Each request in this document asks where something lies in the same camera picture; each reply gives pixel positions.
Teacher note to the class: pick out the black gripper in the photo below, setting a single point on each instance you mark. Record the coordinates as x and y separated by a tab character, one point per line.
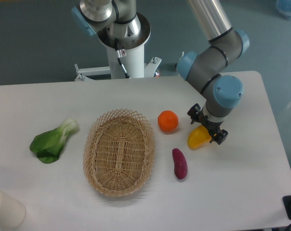
209	121

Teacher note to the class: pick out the yellow mango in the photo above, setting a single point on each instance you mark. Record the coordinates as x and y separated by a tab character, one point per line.
198	137

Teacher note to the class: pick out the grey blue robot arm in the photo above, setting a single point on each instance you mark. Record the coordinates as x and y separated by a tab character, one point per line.
201	71

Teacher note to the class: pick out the orange tangerine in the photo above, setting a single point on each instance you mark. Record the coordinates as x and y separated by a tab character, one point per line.
168	121

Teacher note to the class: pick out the purple sweet potato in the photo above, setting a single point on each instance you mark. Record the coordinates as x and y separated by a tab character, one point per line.
180	164

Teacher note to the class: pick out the woven wicker basket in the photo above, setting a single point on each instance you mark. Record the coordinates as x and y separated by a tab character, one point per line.
119	152

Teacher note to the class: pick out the blue object top right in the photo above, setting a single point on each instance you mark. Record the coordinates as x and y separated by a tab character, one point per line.
284	8

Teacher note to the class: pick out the green bok choy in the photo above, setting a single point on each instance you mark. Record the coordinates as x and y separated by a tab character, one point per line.
49	145

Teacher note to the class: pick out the white cylindrical roll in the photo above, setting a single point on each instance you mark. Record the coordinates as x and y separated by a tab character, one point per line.
12	211

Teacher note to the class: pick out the white mount bracket frame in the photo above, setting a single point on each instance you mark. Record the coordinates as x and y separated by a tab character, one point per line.
151	70

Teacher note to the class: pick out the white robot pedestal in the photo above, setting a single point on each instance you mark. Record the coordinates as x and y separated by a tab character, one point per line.
125	47

